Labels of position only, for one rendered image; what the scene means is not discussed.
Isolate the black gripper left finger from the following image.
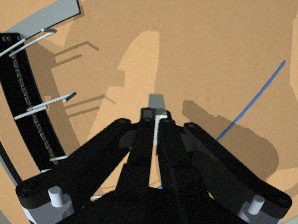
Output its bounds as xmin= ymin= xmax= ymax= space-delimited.
xmin=15 ymin=93 xmax=157 ymax=224

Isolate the blue cable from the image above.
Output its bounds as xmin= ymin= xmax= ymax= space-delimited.
xmin=216 ymin=60 xmax=286 ymax=141

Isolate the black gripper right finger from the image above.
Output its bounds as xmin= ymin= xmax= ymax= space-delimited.
xmin=155 ymin=94 xmax=292 ymax=224

